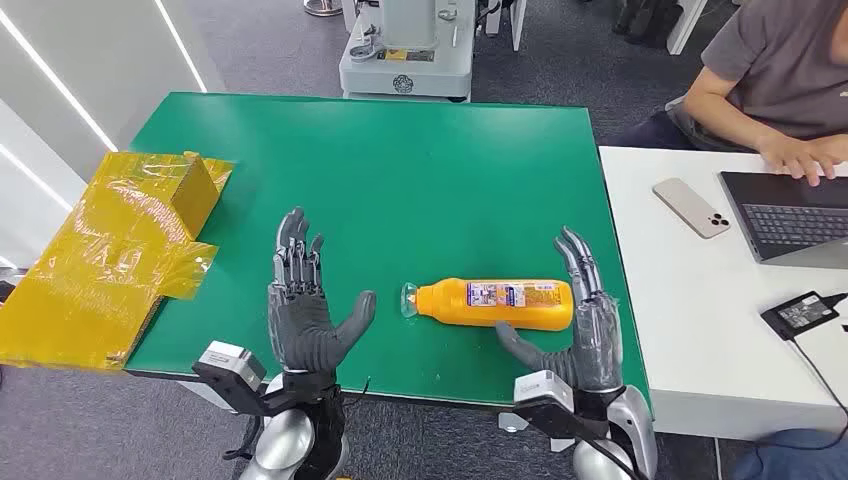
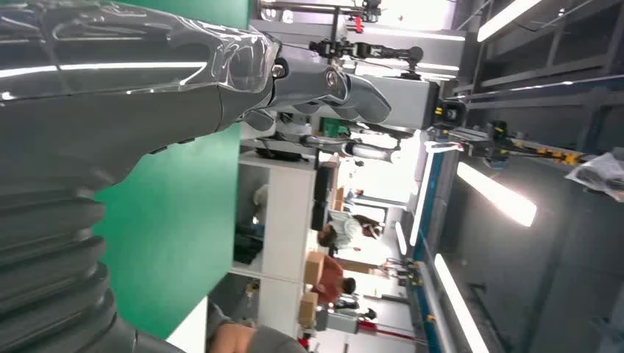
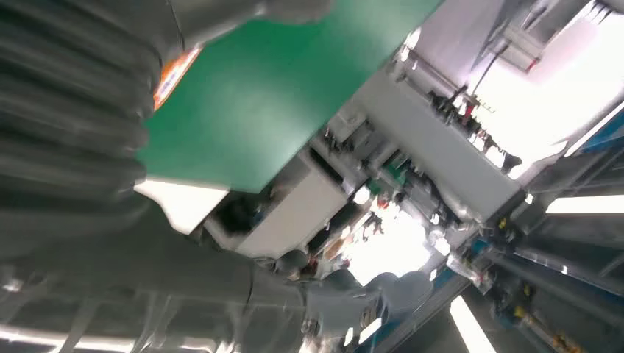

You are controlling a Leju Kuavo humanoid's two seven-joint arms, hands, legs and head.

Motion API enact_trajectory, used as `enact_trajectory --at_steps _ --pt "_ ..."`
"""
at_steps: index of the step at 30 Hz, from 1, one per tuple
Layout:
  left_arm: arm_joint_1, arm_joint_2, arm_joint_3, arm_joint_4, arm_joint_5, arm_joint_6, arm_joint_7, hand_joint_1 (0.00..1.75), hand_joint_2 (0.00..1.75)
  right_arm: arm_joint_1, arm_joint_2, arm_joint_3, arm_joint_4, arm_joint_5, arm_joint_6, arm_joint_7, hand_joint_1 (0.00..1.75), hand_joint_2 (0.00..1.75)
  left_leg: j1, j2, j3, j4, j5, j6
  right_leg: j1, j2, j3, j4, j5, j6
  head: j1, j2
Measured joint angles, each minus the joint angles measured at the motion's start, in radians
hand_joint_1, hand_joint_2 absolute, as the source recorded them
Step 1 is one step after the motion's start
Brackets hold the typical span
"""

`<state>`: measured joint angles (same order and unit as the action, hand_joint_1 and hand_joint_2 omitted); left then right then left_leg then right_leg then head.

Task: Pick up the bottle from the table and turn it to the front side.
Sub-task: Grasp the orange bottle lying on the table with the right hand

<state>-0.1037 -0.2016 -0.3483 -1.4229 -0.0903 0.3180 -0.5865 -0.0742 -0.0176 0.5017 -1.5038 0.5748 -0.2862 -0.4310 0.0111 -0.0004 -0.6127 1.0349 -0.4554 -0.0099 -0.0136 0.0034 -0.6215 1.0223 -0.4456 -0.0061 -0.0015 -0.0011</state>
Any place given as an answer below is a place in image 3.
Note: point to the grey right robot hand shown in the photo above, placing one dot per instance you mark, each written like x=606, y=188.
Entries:
x=146, y=292

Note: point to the grey metal rack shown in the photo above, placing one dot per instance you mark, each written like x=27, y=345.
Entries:
x=519, y=46

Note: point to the white cabinet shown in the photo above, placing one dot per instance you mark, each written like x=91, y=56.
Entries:
x=297, y=214

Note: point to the white desk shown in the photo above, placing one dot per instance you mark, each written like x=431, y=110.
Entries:
x=185, y=204

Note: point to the long ceiling light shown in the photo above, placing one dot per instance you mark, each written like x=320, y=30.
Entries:
x=585, y=204
x=470, y=326

